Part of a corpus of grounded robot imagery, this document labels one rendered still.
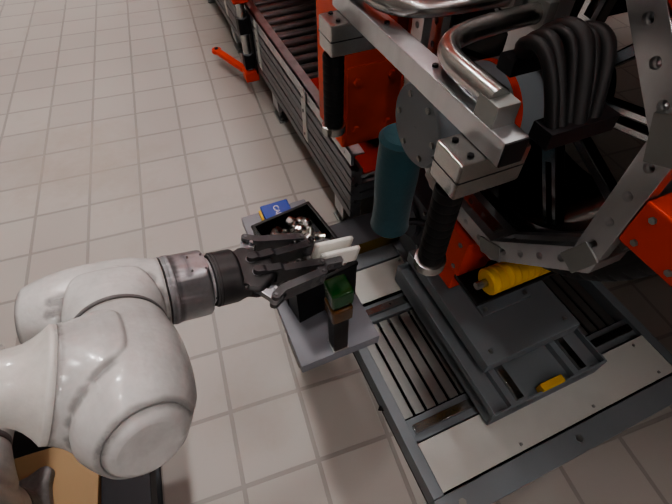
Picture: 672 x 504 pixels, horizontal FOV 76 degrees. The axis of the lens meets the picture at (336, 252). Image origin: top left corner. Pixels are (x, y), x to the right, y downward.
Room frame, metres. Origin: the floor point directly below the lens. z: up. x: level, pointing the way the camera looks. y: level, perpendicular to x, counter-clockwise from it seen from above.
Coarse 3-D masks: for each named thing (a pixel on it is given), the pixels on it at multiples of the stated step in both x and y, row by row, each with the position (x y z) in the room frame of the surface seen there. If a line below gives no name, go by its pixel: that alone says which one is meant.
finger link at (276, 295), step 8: (312, 272) 0.36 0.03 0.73; (320, 272) 0.36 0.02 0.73; (296, 280) 0.34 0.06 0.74; (304, 280) 0.34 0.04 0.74; (312, 280) 0.35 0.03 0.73; (280, 288) 0.32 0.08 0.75; (288, 288) 0.33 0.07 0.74; (296, 288) 0.33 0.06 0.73; (304, 288) 0.34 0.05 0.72; (272, 296) 0.31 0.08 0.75; (280, 296) 0.31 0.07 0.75; (288, 296) 0.32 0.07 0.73; (280, 304) 0.31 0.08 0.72
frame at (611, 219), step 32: (640, 0) 0.47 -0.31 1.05; (416, 32) 0.83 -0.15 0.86; (640, 32) 0.45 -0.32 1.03; (640, 64) 0.44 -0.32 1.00; (640, 160) 0.38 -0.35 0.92; (640, 192) 0.36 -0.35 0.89; (480, 224) 0.56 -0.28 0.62; (608, 224) 0.37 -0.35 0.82; (512, 256) 0.46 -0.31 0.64; (544, 256) 0.42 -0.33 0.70; (576, 256) 0.38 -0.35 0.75; (608, 256) 0.36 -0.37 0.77
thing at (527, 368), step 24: (408, 264) 0.80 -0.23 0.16; (408, 288) 0.72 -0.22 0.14; (432, 312) 0.64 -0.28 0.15; (432, 336) 0.58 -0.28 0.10; (456, 336) 0.56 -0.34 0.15; (576, 336) 0.56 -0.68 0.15; (456, 360) 0.49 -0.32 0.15; (528, 360) 0.49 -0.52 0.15; (552, 360) 0.49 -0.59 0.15; (576, 360) 0.47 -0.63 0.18; (600, 360) 0.49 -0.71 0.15; (480, 384) 0.42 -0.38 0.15; (504, 384) 0.42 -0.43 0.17; (528, 384) 0.42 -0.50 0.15; (552, 384) 0.41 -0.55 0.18; (480, 408) 0.37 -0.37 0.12; (504, 408) 0.36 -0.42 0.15
